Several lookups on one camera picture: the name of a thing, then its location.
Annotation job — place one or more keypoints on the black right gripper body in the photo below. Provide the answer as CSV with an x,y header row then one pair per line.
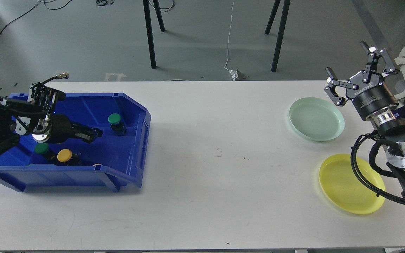
x,y
371,96

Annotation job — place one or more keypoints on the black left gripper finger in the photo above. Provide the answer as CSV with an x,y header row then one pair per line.
x,y
85,137
79,128

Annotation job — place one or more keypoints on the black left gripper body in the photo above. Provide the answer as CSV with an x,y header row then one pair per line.
x,y
61,129

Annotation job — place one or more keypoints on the green push button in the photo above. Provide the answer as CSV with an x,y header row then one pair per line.
x,y
43,149
116,124

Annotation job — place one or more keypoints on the yellow push button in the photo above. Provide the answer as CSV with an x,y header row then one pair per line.
x,y
69,158

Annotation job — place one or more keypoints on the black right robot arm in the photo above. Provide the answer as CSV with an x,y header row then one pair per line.
x,y
387,155

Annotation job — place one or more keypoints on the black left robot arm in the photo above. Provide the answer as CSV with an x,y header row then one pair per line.
x,y
37,117

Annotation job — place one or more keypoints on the light green plate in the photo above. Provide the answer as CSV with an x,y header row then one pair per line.
x,y
316,119

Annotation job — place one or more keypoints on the yellow plate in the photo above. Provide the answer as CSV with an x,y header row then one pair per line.
x,y
341,187

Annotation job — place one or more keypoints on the black stand legs right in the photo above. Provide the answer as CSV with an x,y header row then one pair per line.
x,y
281,30

